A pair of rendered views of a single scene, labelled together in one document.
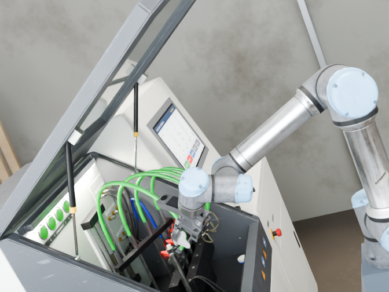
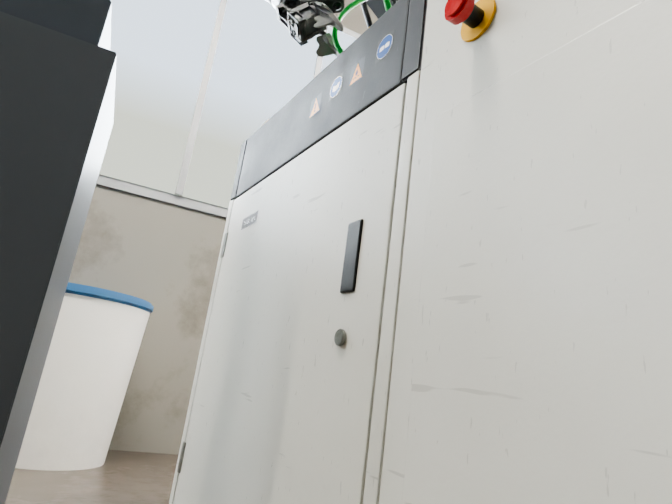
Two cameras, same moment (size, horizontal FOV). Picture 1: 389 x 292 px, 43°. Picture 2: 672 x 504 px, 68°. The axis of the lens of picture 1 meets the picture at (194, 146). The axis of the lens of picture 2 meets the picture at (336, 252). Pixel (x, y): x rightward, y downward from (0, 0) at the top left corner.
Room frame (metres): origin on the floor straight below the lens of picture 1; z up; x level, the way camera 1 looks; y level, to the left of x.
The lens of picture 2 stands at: (2.19, -0.59, 0.37)
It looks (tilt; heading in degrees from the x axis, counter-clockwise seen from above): 16 degrees up; 133
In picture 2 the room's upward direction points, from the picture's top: 8 degrees clockwise
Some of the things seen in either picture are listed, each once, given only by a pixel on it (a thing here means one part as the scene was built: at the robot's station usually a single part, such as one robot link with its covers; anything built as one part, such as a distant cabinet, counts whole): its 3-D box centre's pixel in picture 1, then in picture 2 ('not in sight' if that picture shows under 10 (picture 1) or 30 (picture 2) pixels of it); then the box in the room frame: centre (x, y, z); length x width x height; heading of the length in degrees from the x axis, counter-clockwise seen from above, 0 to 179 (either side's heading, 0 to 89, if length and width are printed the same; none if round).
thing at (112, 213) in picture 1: (114, 211); not in sight; (1.92, 0.41, 1.20); 0.13 x 0.03 x 0.31; 163
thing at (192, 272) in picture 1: (197, 273); not in sight; (1.72, 0.19, 0.91); 0.34 x 0.10 x 0.15; 163
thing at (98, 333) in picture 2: not in sight; (66, 372); (0.13, 0.23, 0.31); 0.51 x 0.51 x 0.62
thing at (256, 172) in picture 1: (239, 185); not in sight; (2.23, -0.12, 0.96); 0.70 x 0.22 x 0.03; 163
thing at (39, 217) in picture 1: (65, 190); not in sight; (1.69, 0.48, 1.43); 0.54 x 0.03 x 0.02; 163
